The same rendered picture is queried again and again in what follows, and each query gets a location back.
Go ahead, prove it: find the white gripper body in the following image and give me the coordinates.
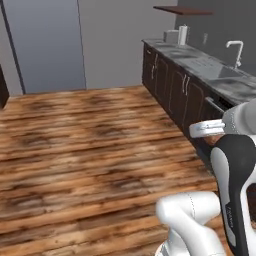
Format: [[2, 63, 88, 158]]
[[188, 118, 227, 140]]

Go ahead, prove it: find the dark wooden cupboard run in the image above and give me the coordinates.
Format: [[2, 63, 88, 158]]
[[141, 40, 207, 136]]

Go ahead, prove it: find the grey sink basin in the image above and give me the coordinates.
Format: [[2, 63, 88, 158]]
[[195, 60, 248, 82]]

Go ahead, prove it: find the white tap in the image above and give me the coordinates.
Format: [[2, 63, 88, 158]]
[[225, 40, 245, 70]]

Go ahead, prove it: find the grey toaster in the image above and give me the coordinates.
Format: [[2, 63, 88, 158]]
[[162, 29, 180, 45]]

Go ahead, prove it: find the dark cabinet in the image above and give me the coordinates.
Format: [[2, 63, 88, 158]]
[[0, 64, 10, 110]]

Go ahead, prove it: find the dark dishwasher with silver handle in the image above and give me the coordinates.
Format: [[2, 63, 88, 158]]
[[194, 93, 235, 169]]

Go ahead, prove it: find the dark brown wall shelf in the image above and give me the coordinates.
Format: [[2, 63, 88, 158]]
[[152, 4, 214, 17]]

